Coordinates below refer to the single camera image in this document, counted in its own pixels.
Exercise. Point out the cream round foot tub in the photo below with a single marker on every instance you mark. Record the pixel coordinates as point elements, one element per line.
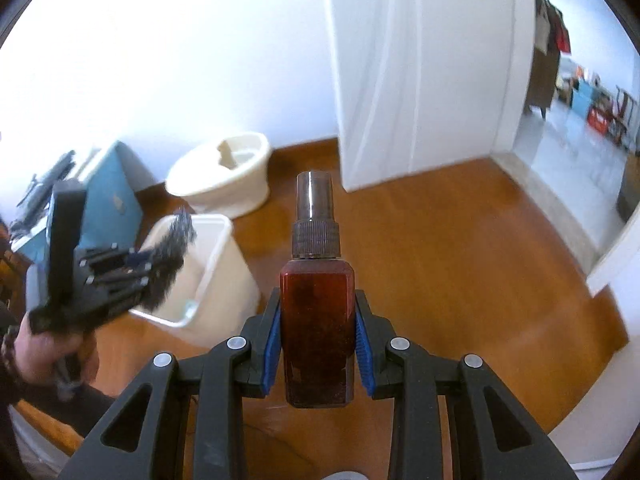
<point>225,195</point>

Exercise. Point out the white door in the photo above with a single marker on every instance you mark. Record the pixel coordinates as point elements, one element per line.
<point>415,60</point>

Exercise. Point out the cream rectangular waste bin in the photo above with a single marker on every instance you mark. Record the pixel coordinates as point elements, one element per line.
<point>225,270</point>

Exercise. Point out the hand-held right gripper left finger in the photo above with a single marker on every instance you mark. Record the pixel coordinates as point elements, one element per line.
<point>270,347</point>

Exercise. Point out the dark flat object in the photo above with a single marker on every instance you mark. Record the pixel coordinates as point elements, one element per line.
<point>40,190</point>

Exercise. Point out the dark wooden cabinet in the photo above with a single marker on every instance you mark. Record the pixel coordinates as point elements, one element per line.
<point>544,70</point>

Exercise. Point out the brown spray bottle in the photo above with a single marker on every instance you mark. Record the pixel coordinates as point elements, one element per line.
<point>317,320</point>

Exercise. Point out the black fluffy object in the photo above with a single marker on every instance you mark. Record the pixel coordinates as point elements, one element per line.
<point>170,260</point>

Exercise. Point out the red hanging cloth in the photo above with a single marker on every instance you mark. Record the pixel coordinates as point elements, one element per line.
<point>563,36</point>

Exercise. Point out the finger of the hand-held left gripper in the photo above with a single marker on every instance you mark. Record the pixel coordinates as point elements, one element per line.
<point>107,256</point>
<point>115,290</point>

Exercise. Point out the blue storage box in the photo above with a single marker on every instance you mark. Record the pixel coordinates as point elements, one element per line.
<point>110,200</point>

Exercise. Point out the stack of white boards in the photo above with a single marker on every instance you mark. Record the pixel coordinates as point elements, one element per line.
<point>92,162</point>

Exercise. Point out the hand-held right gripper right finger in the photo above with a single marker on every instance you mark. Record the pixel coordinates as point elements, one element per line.
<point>362,355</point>

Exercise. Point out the red crate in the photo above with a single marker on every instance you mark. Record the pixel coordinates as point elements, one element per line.
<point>598,120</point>

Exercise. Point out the person's left hand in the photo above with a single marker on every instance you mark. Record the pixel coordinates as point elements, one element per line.
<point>45,355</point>

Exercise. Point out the blue crate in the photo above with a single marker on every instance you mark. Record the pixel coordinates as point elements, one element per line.
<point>582,97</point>

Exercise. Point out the dark wooden chair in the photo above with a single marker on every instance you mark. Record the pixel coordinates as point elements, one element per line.
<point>625,112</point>

